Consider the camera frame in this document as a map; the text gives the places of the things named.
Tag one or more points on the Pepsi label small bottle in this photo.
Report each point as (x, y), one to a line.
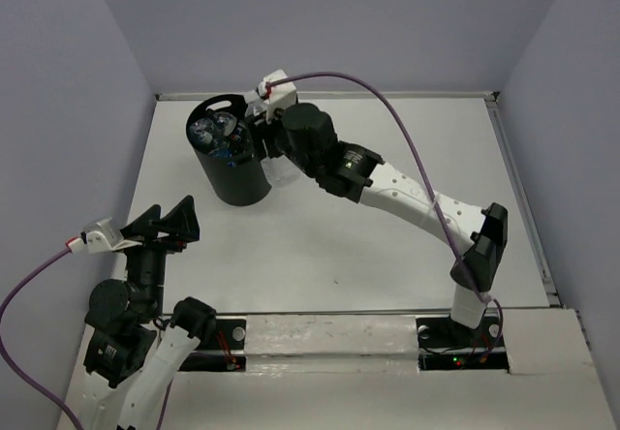
(238, 142)

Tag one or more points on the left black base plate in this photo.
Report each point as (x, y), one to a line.
(223, 352)

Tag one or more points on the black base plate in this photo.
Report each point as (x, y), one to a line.
(223, 352)
(445, 345)

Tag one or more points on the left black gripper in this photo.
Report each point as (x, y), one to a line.
(183, 222)

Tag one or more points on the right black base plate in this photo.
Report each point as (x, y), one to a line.
(445, 345)

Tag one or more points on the black cylindrical bin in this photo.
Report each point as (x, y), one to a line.
(236, 180)

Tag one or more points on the white green label bottle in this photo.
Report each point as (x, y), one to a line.
(279, 172)

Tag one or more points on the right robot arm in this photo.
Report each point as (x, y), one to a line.
(302, 136)

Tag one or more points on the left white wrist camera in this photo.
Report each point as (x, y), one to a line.
(102, 236)

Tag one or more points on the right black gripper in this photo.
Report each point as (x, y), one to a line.
(267, 129)

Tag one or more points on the blue label water bottle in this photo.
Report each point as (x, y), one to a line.
(213, 127)

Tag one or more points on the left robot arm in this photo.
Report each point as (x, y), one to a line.
(133, 355)

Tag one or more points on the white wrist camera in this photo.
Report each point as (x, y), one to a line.
(267, 97)
(102, 236)

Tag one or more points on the aluminium table edge rail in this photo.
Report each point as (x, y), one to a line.
(317, 95)

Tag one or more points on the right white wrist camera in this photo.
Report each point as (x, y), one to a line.
(267, 97)

